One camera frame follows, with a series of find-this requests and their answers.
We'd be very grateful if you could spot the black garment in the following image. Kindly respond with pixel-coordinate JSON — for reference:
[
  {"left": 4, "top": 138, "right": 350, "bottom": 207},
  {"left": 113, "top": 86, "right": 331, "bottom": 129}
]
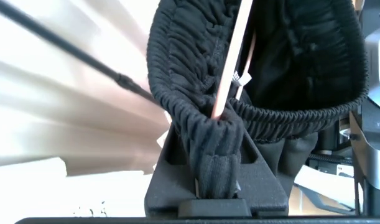
[{"left": 146, "top": 0, "right": 369, "bottom": 200}]

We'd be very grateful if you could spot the pink clothes hanger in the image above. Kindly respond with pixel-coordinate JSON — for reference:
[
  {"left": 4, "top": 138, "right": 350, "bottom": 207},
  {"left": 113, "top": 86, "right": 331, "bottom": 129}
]
[{"left": 210, "top": 0, "right": 258, "bottom": 121}]

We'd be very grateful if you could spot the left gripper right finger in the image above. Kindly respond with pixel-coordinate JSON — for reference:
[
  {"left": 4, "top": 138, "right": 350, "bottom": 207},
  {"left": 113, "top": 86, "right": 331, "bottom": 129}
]
[{"left": 235, "top": 127, "right": 289, "bottom": 217}]

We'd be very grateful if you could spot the white t-shirt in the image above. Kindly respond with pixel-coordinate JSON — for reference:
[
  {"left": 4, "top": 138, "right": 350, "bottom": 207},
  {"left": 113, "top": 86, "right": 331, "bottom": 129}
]
[{"left": 0, "top": 157, "right": 154, "bottom": 218}]

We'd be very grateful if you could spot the black clothes rack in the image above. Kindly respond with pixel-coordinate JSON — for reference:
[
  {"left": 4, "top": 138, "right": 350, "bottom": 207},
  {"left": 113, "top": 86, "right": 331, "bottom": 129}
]
[{"left": 0, "top": 0, "right": 160, "bottom": 106}]

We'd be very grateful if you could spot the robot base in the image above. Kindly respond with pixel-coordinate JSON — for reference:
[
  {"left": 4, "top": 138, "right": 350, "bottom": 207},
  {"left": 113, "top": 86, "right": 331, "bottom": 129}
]
[{"left": 294, "top": 0, "right": 380, "bottom": 218}]

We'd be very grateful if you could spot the beige curtain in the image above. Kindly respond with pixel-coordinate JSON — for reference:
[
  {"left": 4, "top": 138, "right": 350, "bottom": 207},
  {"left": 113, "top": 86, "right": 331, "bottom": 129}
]
[{"left": 0, "top": 0, "right": 172, "bottom": 177}]

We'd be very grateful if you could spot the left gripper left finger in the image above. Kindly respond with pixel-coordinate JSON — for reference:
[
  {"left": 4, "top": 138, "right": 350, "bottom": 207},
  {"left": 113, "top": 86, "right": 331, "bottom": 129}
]
[{"left": 144, "top": 123, "right": 199, "bottom": 218}]

